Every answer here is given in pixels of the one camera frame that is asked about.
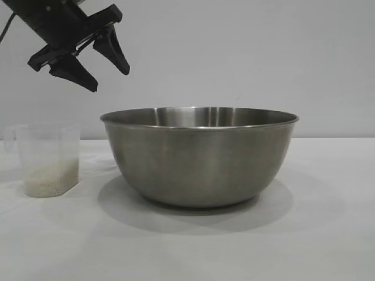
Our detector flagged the stainless steel mixing bowl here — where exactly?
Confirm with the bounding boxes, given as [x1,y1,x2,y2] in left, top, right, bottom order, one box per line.
[99,107,300,209]

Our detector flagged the clear plastic measuring cup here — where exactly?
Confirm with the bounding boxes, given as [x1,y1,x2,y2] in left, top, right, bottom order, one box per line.
[2,122,81,197]

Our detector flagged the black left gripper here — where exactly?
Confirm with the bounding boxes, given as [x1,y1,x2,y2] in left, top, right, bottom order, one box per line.
[8,0,131,94]

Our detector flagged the white rice grains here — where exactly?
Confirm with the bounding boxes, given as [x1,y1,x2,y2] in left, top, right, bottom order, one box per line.
[25,157,80,197]

